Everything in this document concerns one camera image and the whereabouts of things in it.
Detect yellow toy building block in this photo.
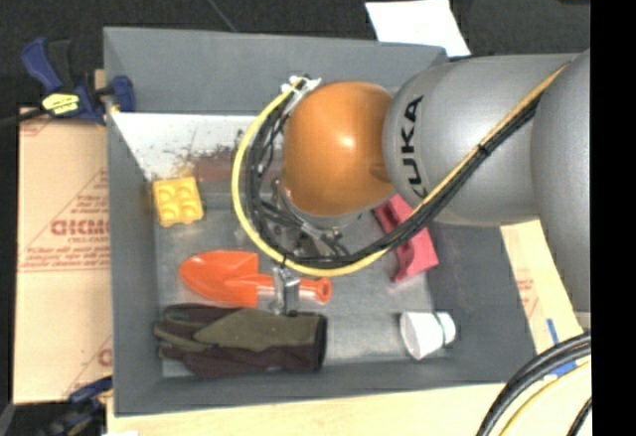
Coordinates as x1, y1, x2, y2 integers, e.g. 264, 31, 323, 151
150, 176, 206, 228

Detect white paper cup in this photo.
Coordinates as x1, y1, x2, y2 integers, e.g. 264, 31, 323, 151
398, 310, 458, 362

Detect pink flat block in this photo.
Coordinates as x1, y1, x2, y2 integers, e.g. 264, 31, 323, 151
373, 194, 440, 283

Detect orange toy shovel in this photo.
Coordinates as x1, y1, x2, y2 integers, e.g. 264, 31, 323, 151
178, 249, 334, 309

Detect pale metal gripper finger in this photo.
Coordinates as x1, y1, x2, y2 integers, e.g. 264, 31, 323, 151
272, 266, 302, 291
268, 291, 300, 317

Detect brown cardboard board red print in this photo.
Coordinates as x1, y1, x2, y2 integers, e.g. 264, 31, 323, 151
12, 106, 114, 406

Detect brown and green glove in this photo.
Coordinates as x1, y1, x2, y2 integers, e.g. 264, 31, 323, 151
152, 303, 329, 380

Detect grey metal bin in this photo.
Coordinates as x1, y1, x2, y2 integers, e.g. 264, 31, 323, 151
102, 26, 541, 416

